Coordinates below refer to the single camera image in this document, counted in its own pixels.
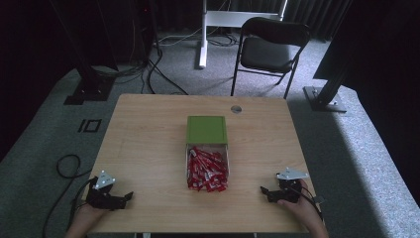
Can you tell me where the black floor cable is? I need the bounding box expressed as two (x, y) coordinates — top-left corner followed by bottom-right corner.
(141, 46), (190, 96)

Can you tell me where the white desk frame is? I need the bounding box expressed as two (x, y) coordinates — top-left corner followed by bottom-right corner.
(197, 0), (289, 69)

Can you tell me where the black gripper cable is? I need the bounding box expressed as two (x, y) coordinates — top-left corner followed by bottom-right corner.
(287, 179), (324, 222)
(42, 153), (99, 238)

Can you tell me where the person's right hand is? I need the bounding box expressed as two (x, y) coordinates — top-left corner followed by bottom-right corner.
(276, 186), (324, 231)

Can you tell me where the pile of red packets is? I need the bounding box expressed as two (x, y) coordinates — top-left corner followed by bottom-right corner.
(186, 146), (229, 193)

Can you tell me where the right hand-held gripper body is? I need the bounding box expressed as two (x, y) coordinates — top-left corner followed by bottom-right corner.
(274, 167), (310, 204)

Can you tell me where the person's left hand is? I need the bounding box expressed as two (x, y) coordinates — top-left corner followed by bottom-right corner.
(72, 201), (111, 232)

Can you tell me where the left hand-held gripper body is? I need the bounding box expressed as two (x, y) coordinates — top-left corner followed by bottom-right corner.
(85, 170), (129, 211)

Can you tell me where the white floor cable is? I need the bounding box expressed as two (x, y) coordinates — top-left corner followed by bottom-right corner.
(157, 26), (203, 48)

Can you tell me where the black metal stand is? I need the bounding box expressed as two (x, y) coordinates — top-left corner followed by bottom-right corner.
(49, 0), (117, 106)
(302, 0), (356, 114)

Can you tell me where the black folding chair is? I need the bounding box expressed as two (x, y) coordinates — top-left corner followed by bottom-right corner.
(230, 16), (312, 100)

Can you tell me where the green box sleeve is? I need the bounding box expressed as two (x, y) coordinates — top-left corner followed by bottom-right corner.
(185, 115), (229, 146)

